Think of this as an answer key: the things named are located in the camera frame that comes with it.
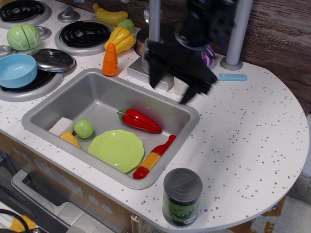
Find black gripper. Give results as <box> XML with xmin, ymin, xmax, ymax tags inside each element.
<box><xmin>146</xmin><ymin>42</ymin><xmax>217</xmax><ymax>104</ymax></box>

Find orange toy carrot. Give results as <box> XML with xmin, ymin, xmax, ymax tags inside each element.
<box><xmin>102</xmin><ymin>43</ymin><xmax>119</xmax><ymax>76</ymax></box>

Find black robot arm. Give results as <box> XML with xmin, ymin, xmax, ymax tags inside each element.
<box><xmin>145</xmin><ymin>0</ymin><xmax>236</xmax><ymax>104</ymax></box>

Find light green plastic plate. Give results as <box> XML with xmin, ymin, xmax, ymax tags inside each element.
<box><xmin>87</xmin><ymin>130</ymin><xmax>145</xmax><ymax>173</ymax></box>

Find cream toy detergent bottle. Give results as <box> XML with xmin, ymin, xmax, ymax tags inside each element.
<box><xmin>174</xmin><ymin>77</ymin><xmax>189</xmax><ymax>95</ymax></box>

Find silver toy faucet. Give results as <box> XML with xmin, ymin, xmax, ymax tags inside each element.
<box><xmin>127</xmin><ymin>0</ymin><xmax>161</xmax><ymax>84</ymax></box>

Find purple white toy onion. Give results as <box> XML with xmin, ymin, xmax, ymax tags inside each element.
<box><xmin>201</xmin><ymin>45</ymin><xmax>215</xmax><ymax>67</ymax></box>

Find red toy chili pepper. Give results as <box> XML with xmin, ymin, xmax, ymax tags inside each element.
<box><xmin>117</xmin><ymin>108</ymin><xmax>163</xmax><ymax>133</ymax></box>

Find silver metal pot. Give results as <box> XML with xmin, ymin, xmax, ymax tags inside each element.
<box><xmin>135</xmin><ymin>25</ymin><xmax>174</xmax><ymax>55</ymax></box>

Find grey toy sink basin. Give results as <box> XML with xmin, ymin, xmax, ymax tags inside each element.
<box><xmin>22</xmin><ymin>68</ymin><xmax>200</xmax><ymax>189</ymax></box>

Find yellow toy bell pepper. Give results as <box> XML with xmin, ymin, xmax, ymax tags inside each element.
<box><xmin>104</xmin><ymin>26</ymin><xmax>135</xmax><ymax>54</ymax></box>

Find small green toy vegetable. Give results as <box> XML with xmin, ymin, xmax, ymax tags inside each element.
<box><xmin>118</xmin><ymin>19</ymin><xmax>135</xmax><ymax>34</ymax></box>

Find yellow toy banana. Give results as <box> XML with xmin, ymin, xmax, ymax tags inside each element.
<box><xmin>93</xmin><ymin>3</ymin><xmax>128</xmax><ymax>26</ymax></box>

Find red toy ketchup bottle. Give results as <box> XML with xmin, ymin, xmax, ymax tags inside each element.
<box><xmin>133</xmin><ymin>134</ymin><xmax>176</xmax><ymax>180</ymax></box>

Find grey vertical pole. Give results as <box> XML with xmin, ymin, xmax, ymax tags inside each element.
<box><xmin>220</xmin><ymin>0</ymin><xmax>253</xmax><ymax>71</ymax></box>

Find black back right burner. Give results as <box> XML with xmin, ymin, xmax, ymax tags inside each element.
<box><xmin>54</xmin><ymin>20</ymin><xmax>113</xmax><ymax>56</ymax></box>

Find black burner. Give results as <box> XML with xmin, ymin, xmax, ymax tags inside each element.
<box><xmin>54</xmin><ymin>20</ymin><xmax>113</xmax><ymax>56</ymax></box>
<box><xmin>0</xmin><ymin>70</ymin><xmax>64</xmax><ymax>102</ymax></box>
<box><xmin>0</xmin><ymin>0</ymin><xmax>52</xmax><ymax>29</ymax></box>

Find green toy apple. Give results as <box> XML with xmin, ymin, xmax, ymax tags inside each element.
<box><xmin>74</xmin><ymin>119</ymin><xmax>94</xmax><ymax>138</ymax></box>

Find grey green toy can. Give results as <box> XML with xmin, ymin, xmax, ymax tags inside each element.
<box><xmin>162</xmin><ymin>168</ymin><xmax>203</xmax><ymax>227</ymax></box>

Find white toy block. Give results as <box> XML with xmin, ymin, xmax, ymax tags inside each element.
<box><xmin>49</xmin><ymin>117</ymin><xmax>75</xmax><ymax>136</ymax></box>

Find yellow toy corn cob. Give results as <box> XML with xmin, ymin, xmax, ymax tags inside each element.
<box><xmin>60</xmin><ymin>132</ymin><xmax>80</xmax><ymax>148</ymax></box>

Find silver stove knob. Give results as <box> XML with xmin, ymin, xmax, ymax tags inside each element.
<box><xmin>0</xmin><ymin>45</ymin><xmax>17</xmax><ymax>58</ymax></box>
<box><xmin>36</xmin><ymin>26</ymin><xmax>52</xmax><ymax>40</ymax></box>
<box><xmin>57</xmin><ymin>7</ymin><xmax>81</xmax><ymax>23</ymax></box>

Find black front left burner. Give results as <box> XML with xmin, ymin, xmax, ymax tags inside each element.
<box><xmin>0</xmin><ymin>70</ymin><xmax>64</xmax><ymax>102</ymax></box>

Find silver pot lid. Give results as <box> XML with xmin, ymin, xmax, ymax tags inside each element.
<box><xmin>29</xmin><ymin>49</ymin><xmax>76</xmax><ymax>72</ymax></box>

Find silver stove knob middle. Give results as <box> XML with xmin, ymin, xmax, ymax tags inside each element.
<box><xmin>36</xmin><ymin>26</ymin><xmax>52</xmax><ymax>40</ymax></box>

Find green toy cabbage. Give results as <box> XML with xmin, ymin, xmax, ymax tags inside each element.
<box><xmin>7</xmin><ymin>23</ymin><xmax>41</xmax><ymax>51</ymax></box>

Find blue plastic bowl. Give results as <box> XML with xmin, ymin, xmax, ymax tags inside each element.
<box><xmin>0</xmin><ymin>54</ymin><xmax>37</xmax><ymax>88</ymax></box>

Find silver stove knob left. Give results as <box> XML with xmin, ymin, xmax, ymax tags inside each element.
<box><xmin>0</xmin><ymin>45</ymin><xmax>17</xmax><ymax>58</ymax></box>

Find black back left burner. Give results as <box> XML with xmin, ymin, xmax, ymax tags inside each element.
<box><xmin>0</xmin><ymin>0</ymin><xmax>52</xmax><ymax>29</ymax></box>

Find yellow object lower corner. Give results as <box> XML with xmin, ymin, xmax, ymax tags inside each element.
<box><xmin>9</xmin><ymin>216</ymin><xmax>36</xmax><ymax>233</ymax></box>

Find blue handled toy knife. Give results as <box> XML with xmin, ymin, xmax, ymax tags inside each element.
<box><xmin>218</xmin><ymin>73</ymin><xmax>247</xmax><ymax>82</ymax></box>

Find grey oven door handle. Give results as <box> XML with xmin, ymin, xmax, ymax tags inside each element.
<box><xmin>11</xmin><ymin>170</ymin><xmax>85</xmax><ymax>233</ymax></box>

